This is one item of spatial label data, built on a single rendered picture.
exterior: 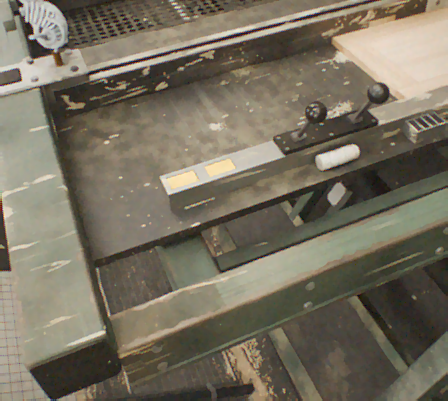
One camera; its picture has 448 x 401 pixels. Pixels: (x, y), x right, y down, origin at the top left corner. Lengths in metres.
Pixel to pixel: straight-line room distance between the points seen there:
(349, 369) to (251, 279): 2.11
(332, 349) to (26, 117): 2.22
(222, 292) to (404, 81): 0.67
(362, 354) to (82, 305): 2.18
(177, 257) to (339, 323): 2.02
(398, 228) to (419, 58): 0.56
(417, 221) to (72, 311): 0.51
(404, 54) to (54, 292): 0.93
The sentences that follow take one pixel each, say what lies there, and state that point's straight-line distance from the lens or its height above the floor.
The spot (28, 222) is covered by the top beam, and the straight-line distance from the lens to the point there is 0.79.
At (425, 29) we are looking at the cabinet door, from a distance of 1.39.
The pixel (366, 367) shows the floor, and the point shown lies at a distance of 2.72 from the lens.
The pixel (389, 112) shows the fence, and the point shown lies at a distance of 1.03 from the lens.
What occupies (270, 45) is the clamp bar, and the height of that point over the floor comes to 1.39.
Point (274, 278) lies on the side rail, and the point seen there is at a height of 1.64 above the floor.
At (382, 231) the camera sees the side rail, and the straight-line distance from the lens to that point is 0.78.
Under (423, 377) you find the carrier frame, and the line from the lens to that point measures 1.60.
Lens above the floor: 2.11
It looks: 36 degrees down
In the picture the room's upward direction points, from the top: 81 degrees counter-clockwise
